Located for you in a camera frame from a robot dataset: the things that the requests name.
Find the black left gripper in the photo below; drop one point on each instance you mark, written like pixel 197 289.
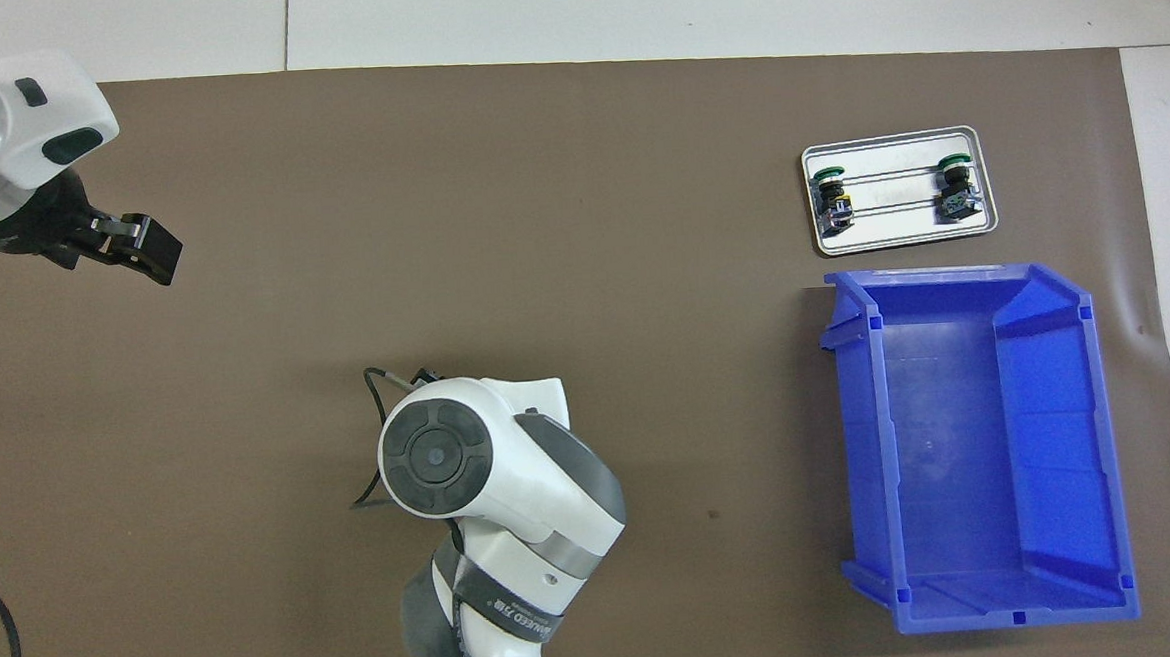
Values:
pixel 49 221

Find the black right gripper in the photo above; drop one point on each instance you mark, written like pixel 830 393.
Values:
pixel 429 376

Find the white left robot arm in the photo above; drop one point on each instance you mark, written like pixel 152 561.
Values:
pixel 24 138

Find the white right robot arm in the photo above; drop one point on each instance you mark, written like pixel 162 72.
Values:
pixel 514 492

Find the brown table mat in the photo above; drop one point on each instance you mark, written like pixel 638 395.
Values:
pixel 639 215

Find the silver metal tray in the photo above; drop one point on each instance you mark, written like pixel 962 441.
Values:
pixel 894 214

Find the blue plastic storage bin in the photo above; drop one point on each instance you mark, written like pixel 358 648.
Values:
pixel 952 449

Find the green push button switch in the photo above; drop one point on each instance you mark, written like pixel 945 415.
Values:
pixel 834 205
pixel 957 199

